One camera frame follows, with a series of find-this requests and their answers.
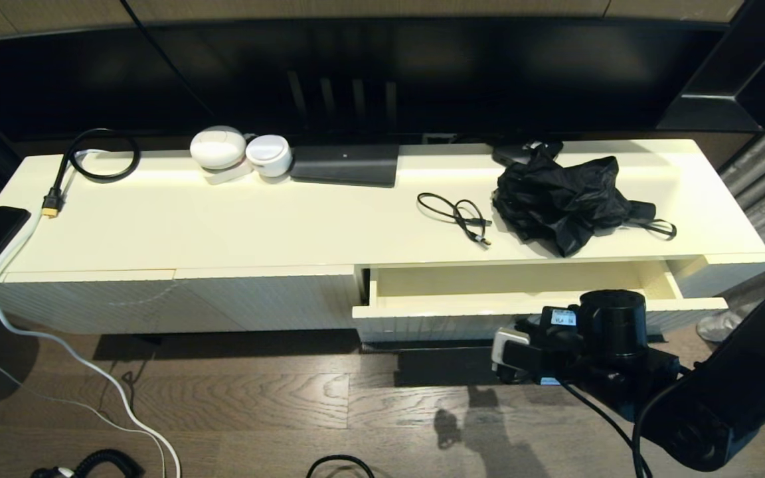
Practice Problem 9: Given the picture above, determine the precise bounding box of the thin white cable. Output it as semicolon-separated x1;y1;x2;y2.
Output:
0;327;164;478

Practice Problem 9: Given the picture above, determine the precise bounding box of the cream TV cabinet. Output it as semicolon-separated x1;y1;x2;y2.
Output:
0;139;765;335

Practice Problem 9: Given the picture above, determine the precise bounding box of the black looped floor cable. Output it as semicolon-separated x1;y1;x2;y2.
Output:
305;455;377;478

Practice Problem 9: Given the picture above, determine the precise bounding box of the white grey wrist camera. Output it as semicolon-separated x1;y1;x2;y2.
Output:
491;327;532;374

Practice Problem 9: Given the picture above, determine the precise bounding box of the white drawer with dark handle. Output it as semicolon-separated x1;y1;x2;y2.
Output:
352;259;728;345

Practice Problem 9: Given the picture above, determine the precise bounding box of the small white round device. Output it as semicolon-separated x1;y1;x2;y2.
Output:
244;135;293;179

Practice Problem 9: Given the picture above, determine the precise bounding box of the small black set-top box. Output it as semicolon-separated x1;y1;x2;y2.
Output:
491;139;564;168

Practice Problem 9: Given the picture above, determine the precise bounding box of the dark grey flat box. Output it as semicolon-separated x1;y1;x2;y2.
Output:
289;143;401;189

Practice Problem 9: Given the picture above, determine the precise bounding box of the coiled black cable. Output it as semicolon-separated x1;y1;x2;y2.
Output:
74;449;145;478

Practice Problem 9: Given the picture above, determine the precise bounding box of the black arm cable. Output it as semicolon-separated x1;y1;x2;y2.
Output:
558;368;695;478

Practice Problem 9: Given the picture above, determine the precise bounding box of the black cable behind television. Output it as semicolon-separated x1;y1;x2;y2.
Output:
120;0;220;125

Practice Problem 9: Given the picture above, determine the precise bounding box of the large white round device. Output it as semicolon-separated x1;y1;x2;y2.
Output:
189;125;248;171

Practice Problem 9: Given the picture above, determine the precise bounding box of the black television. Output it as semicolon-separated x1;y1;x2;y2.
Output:
0;18;735;145

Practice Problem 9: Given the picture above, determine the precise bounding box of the black wall shelf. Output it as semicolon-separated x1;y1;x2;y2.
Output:
657;0;765;133

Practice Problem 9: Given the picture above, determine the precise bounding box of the thin black audio cable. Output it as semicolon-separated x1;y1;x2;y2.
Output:
416;193;494;248

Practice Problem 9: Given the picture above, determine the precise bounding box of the black HDMI cable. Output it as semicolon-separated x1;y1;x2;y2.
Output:
41;129;141;219

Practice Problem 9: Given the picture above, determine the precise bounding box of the black umbrella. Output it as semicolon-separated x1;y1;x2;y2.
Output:
492;147;678;258

